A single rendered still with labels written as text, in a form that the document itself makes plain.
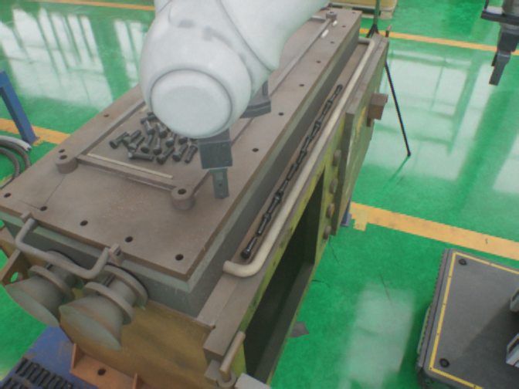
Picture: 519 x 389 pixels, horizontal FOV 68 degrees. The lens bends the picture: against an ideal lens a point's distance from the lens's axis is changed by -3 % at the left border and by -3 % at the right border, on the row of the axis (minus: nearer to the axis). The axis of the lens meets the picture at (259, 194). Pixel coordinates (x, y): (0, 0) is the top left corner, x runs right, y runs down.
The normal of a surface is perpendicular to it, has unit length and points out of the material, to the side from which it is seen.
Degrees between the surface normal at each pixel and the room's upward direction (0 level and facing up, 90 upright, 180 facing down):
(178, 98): 95
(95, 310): 40
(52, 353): 0
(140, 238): 0
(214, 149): 90
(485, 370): 0
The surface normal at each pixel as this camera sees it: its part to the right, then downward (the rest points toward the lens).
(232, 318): -0.03, -0.73
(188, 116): -0.04, 0.73
